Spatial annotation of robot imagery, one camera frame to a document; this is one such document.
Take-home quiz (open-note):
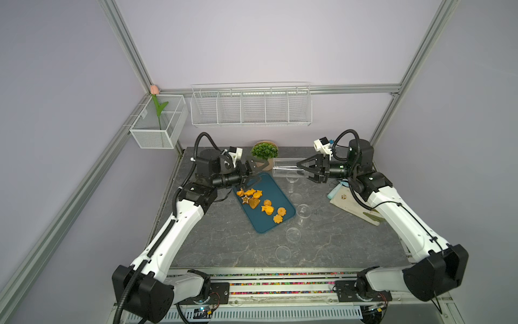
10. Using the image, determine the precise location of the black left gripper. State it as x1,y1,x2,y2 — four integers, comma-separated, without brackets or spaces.
212,156,268,192

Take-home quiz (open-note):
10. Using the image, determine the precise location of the clear cookie jar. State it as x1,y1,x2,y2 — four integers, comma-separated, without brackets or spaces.
286,177,299,194
272,158,306,178
296,204,312,226

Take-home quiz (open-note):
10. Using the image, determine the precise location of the clear cookie jar front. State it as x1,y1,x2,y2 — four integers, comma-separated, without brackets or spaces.
272,158,306,178

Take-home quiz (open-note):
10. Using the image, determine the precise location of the clear jar lid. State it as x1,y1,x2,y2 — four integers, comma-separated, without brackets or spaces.
290,193,304,206
286,228,302,243
275,246,291,263

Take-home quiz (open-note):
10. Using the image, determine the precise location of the clear cookie jar back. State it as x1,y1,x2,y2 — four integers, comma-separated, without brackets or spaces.
296,204,312,226

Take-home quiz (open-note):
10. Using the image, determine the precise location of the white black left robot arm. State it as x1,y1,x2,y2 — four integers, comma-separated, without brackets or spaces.
112,132,261,323

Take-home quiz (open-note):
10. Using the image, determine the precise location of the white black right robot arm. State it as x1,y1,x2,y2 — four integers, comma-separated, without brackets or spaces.
297,129,469,302

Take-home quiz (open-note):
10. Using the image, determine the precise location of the green plant in pot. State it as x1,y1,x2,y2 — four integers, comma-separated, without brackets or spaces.
252,141,279,171

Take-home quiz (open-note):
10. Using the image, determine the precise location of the light blue garden trowel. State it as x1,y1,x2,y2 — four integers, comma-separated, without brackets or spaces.
327,186,340,200

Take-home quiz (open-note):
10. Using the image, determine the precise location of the beige gardening glove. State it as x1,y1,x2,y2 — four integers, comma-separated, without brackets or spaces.
329,184,385,226

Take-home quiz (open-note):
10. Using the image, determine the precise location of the orange heart shaped cookie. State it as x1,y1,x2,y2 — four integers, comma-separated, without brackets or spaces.
248,198,260,209

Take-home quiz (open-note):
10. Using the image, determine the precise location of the orange fish shaped cookie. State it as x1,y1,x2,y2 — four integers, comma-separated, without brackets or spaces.
262,205,275,215

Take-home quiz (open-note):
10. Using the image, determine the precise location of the orange round scalloped cookie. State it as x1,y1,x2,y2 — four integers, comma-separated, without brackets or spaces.
277,207,287,216

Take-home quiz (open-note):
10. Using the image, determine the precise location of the teal plastic tray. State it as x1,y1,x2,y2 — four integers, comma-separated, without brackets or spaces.
233,172,295,234

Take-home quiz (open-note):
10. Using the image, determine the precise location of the orange flower shaped cookie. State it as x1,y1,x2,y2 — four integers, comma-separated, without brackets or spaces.
273,214,283,224

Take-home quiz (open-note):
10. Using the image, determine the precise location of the pink artificial tulip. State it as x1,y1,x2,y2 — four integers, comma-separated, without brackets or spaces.
150,85,169,130

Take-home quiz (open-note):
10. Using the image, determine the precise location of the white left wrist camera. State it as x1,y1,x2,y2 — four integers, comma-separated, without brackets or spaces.
227,147,243,167

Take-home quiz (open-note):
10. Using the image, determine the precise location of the white wire wall shelf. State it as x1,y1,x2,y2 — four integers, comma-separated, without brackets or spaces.
190,82,313,127

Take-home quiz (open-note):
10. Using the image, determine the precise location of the white mesh wall basket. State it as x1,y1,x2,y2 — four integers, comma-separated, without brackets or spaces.
130,94,189,149

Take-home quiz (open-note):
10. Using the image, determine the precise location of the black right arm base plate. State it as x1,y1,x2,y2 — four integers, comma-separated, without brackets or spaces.
332,279,393,302

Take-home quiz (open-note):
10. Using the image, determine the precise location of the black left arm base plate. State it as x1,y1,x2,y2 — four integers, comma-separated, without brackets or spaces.
180,282,230,305

